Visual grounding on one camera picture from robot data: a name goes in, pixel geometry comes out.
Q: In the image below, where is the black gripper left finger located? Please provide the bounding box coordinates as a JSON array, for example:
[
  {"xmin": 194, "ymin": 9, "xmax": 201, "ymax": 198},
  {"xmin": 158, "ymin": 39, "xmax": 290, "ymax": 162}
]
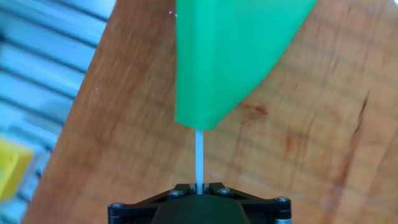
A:
[{"xmin": 108, "ymin": 182, "xmax": 197, "ymax": 224}]

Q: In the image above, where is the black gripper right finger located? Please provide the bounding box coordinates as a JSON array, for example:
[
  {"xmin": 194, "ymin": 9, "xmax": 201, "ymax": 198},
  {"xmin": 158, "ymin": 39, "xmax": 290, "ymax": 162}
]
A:
[{"xmin": 203, "ymin": 182, "xmax": 292, "ymax": 224}]

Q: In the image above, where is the wood grain table mat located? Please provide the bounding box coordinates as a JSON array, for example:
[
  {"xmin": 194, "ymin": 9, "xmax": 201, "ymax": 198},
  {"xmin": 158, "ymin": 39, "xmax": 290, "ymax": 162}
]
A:
[{"xmin": 21, "ymin": 0, "xmax": 398, "ymax": 224}]

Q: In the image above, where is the yellow box green mushroom button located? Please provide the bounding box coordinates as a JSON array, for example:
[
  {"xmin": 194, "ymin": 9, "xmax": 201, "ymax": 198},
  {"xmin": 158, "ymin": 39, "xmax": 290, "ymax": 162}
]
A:
[{"xmin": 0, "ymin": 136, "xmax": 34, "ymax": 202}]

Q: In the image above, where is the green flag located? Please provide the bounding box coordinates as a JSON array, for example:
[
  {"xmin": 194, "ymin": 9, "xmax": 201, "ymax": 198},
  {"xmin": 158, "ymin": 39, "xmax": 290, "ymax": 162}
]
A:
[{"xmin": 174, "ymin": 0, "xmax": 318, "ymax": 194}]

